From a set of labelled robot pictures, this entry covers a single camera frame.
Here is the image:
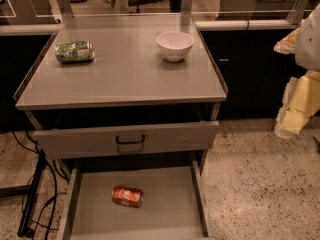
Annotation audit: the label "black metal floor bar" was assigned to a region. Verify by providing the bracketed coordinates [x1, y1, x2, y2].
[0, 152, 46, 237]

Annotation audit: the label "red coke can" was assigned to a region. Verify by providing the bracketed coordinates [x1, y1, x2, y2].
[112, 186, 144, 208]

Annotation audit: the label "white ceramic bowl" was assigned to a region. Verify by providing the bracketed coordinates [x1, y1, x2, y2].
[157, 31, 194, 62]

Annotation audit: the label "grey top drawer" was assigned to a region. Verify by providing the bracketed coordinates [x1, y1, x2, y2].
[34, 121, 219, 159]

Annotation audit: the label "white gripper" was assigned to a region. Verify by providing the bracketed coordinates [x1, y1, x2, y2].
[274, 4, 320, 139]

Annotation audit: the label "green soda can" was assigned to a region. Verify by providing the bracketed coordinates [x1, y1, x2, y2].
[54, 40, 94, 63]

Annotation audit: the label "black drawer handle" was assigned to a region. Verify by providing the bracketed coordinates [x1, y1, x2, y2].
[116, 134, 145, 145]

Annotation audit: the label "open grey middle drawer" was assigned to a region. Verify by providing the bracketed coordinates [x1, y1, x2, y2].
[56, 161, 212, 240]

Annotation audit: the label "black floor cables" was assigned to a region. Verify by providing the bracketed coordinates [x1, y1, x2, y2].
[11, 130, 71, 240]

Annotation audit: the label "grey cabinet with counter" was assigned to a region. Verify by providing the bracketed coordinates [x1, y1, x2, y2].
[13, 13, 229, 172]

